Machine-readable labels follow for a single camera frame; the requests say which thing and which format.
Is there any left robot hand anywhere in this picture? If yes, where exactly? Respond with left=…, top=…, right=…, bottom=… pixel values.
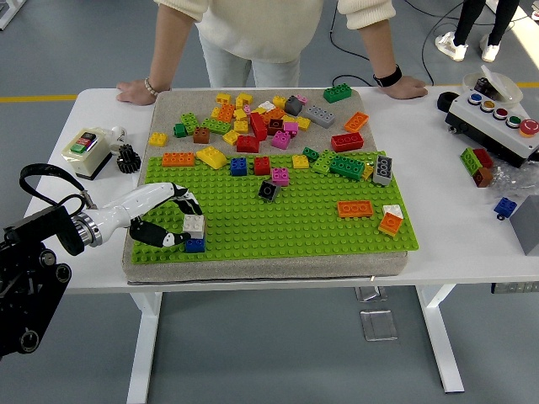
left=94, top=181, right=205, bottom=248

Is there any person's right hand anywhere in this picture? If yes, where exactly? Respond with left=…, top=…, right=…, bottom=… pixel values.
left=115, top=78, right=157, bottom=105

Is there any person's left hand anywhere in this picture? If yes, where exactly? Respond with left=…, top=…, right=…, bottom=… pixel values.
left=381, top=75, right=429, bottom=101

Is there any white square brick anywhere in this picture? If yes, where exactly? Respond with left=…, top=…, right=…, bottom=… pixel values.
left=183, top=214, right=206, bottom=240

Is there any orange long brick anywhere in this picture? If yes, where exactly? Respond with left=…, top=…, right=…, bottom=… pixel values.
left=161, top=151, right=196, bottom=168

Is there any red long brick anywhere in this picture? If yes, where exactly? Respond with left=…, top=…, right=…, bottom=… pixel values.
left=330, top=131, right=365, bottom=153

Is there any grey long brick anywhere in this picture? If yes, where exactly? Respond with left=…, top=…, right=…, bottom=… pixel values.
left=371, top=155, right=394, bottom=187
left=303, top=104, right=337, bottom=130

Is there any yellow curved brick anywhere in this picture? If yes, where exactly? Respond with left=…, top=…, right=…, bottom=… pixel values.
left=195, top=146, right=228, bottom=170

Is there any light green long brick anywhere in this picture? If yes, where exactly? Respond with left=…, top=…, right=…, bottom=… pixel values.
left=200, top=117, right=233, bottom=136

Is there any dark green long brick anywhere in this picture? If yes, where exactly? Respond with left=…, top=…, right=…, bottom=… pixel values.
left=328, top=154, right=366, bottom=182

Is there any red tall brick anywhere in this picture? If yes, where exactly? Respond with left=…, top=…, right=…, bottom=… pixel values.
left=248, top=111, right=269, bottom=141

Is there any orange flat brick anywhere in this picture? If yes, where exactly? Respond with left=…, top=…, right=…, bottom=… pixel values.
left=337, top=200, right=375, bottom=219

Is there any orange and yellow brick stack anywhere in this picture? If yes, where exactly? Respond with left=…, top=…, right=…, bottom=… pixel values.
left=377, top=211, right=403, bottom=237

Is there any green studded baseplate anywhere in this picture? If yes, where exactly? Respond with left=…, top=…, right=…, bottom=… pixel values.
left=131, top=150, right=422, bottom=265

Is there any black wristwatch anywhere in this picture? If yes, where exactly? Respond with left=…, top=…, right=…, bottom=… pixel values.
left=372, top=64, right=403, bottom=88

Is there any black gear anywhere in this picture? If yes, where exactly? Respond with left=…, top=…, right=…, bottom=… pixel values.
left=115, top=143, right=142, bottom=173

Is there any dark small part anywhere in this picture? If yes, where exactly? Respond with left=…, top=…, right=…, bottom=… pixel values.
left=473, top=77, right=496, bottom=96

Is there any white push-button control box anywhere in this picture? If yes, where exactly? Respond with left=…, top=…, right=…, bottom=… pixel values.
left=445, top=90, right=539, bottom=169

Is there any person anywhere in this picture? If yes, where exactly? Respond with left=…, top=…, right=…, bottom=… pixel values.
left=434, top=0, right=523, bottom=63
left=153, top=0, right=398, bottom=88

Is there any clear round container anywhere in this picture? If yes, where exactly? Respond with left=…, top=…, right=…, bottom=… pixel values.
left=462, top=63, right=525, bottom=106

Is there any clear plastic bag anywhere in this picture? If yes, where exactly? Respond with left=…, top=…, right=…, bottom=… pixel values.
left=488, top=162, right=539, bottom=199

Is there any grey-brown foam mat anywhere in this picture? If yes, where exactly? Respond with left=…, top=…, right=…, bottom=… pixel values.
left=120, top=87, right=410, bottom=287

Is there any white furniture base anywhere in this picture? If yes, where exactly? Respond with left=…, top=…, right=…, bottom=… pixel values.
left=0, top=0, right=23, bottom=31

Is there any white table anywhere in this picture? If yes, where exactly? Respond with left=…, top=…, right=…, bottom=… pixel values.
left=0, top=86, right=539, bottom=395

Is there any grey box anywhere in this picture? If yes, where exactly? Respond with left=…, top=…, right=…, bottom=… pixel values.
left=508, top=194, right=539, bottom=257

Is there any clear floor plate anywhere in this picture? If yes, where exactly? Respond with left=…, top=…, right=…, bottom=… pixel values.
left=359, top=309, right=399, bottom=343
left=354, top=285, right=389, bottom=303

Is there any table control panel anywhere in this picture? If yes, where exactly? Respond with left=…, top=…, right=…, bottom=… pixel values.
left=490, top=280, right=539, bottom=295

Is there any bead bracelet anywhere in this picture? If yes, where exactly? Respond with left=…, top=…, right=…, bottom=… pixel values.
left=143, top=77, right=172, bottom=97

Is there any black ring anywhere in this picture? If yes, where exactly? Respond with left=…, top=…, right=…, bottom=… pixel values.
left=436, top=90, right=461, bottom=114

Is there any black floor cable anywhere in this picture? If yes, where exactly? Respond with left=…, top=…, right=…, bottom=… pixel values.
left=328, top=0, right=380, bottom=88
left=423, top=0, right=468, bottom=87

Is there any beige switch box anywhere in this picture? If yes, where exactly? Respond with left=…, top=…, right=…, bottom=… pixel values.
left=61, top=127, right=114, bottom=181

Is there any blue brick keychain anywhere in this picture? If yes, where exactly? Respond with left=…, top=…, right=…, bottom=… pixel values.
left=493, top=196, right=518, bottom=221

